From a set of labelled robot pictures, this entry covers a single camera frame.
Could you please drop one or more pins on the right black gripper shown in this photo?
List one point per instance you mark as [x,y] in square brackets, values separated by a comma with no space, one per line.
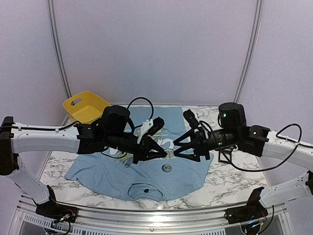
[200,145]

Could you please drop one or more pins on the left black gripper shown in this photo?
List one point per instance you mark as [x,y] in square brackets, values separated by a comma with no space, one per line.
[147,144]

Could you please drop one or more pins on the portrait brooch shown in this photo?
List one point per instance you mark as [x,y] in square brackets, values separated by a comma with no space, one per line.
[166,168]

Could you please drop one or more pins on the light blue printed t-shirt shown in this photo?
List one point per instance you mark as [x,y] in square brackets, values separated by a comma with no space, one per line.
[113,174]

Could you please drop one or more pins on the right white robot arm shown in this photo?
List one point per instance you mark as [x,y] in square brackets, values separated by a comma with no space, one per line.
[258,141]

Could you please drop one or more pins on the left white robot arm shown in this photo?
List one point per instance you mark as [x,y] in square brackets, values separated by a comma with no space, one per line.
[16,138]

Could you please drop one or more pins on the left black brooch display box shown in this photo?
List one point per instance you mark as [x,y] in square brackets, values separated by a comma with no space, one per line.
[225,154]

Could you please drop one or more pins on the yellow plastic basket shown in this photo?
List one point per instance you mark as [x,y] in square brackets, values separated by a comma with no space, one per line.
[85,107]

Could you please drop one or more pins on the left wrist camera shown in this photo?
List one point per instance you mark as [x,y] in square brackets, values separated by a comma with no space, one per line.
[115,118]

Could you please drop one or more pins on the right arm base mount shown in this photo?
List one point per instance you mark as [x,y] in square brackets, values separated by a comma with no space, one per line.
[243,214]

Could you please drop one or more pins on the front aluminium rail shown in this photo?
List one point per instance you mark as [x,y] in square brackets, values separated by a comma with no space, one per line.
[101,221]

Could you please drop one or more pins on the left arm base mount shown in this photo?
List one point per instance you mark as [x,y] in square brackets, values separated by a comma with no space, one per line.
[58,211]

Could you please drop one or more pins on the right aluminium frame post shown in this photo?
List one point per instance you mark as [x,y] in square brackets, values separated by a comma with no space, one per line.
[250,50]

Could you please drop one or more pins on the aluminium frame post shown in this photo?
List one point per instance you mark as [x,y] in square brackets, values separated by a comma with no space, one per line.
[250,50]
[57,47]

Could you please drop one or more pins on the left aluminium frame post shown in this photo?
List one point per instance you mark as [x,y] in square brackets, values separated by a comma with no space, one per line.
[57,47]

